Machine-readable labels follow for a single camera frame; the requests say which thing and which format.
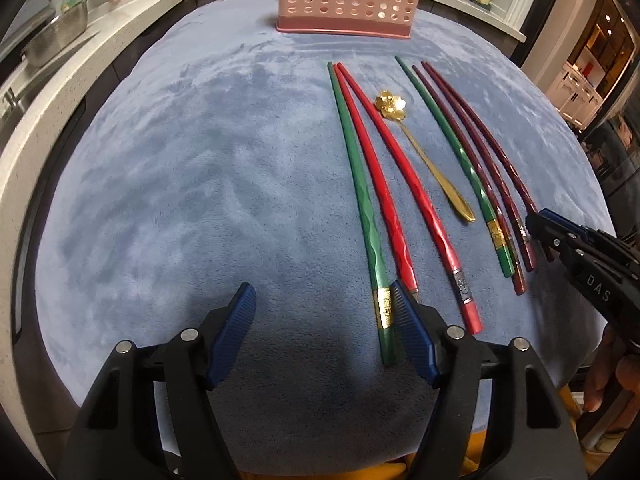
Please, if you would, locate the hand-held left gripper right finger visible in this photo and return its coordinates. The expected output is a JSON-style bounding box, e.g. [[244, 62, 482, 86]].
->
[[390, 280, 588, 480]]

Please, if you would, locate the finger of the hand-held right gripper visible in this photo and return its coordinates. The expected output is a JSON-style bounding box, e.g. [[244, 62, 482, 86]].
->
[[541, 208, 616, 246], [526, 213, 586, 266]]

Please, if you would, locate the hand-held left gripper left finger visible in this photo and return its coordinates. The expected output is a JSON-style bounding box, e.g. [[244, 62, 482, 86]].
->
[[62, 282, 258, 480]]

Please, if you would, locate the dark red chopstick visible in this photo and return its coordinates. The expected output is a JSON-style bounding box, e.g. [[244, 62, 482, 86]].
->
[[412, 65, 529, 296], [421, 60, 557, 272]]

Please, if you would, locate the green chopstick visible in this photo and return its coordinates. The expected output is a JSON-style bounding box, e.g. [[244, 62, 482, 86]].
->
[[394, 55, 516, 278], [326, 61, 401, 367]]

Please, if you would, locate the gold flower spoon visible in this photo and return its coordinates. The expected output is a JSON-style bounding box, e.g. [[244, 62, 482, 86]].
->
[[375, 91, 476, 223]]

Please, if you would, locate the person's right hand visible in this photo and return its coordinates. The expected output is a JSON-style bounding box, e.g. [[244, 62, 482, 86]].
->
[[582, 327, 640, 413]]

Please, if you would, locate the white display cabinet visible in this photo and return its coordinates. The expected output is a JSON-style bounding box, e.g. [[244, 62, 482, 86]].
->
[[545, 60, 608, 133]]

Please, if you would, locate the blue fleece blanket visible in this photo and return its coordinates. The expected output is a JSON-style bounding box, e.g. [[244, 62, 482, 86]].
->
[[35, 0, 616, 471]]

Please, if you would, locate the steel pot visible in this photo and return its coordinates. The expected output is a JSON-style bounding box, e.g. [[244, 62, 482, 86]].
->
[[20, 0, 91, 68]]

